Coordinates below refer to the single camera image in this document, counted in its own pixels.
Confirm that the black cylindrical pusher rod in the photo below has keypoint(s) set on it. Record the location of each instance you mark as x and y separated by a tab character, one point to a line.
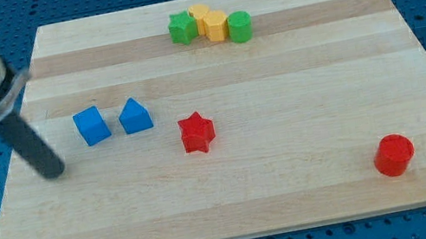
23	139

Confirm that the light wooden board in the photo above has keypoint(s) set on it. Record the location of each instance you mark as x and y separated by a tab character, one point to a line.
298	112

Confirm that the blue cube block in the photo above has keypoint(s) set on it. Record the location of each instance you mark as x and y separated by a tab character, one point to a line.
91	126

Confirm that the blue triangular prism block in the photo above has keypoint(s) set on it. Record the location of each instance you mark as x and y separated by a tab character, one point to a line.
134	117

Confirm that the red star block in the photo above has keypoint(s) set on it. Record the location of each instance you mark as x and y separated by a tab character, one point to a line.
196	133

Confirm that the green star block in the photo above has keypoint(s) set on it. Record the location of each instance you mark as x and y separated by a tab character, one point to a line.
183	28

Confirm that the yellow block rear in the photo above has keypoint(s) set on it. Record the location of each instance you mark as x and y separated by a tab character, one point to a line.
198	11

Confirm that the yellow hexagon block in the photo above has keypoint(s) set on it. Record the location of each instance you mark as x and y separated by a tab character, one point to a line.
215	23

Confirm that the green cylinder block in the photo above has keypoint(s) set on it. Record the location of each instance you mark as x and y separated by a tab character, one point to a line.
240	26

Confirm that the red cylinder block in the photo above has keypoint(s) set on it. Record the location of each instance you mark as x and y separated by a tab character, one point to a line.
393	155

